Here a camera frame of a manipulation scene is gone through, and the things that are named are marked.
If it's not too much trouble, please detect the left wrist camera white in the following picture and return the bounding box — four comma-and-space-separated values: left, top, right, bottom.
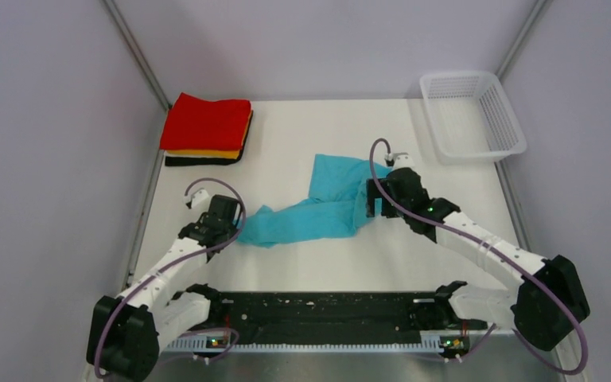
184, 188, 211, 210

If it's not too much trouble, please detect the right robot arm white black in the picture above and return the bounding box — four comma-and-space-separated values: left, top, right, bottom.
366, 167, 591, 351

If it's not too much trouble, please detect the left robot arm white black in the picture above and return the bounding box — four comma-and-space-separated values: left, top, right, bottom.
86, 189, 242, 381

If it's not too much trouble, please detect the red folded t-shirt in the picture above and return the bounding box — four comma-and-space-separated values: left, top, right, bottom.
160, 92, 252, 151

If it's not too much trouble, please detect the right corner metal post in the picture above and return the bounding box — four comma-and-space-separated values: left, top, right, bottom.
496, 0, 553, 82

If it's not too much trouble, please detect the aluminium rail frame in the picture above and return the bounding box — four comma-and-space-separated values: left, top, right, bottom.
81, 326, 586, 382

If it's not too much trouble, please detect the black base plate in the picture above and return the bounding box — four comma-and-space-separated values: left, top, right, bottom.
194, 291, 488, 345

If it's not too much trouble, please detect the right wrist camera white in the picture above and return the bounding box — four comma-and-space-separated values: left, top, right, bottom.
384, 152, 415, 170

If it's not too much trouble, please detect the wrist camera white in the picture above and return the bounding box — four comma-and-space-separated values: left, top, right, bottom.
184, 188, 211, 210
384, 152, 415, 170

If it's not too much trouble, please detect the white plastic basket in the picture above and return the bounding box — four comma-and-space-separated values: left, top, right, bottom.
419, 71, 527, 165

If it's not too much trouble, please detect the left corner metal post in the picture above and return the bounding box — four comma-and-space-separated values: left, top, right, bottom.
100, 0, 172, 111

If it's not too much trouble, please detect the teal t-shirt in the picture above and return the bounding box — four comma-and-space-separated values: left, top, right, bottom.
238, 154, 390, 248

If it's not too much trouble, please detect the corner metal post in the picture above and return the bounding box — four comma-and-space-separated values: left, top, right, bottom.
100, 0, 172, 111
496, 0, 553, 82

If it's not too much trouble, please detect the purple cable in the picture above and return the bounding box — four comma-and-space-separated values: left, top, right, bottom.
369, 138, 590, 376
93, 177, 247, 380

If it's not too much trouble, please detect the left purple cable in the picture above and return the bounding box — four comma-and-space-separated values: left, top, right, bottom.
93, 177, 247, 380

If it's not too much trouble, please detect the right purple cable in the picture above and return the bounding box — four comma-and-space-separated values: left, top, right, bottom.
369, 138, 590, 376

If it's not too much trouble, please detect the white cable duct strip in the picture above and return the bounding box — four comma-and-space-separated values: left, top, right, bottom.
164, 335, 444, 355

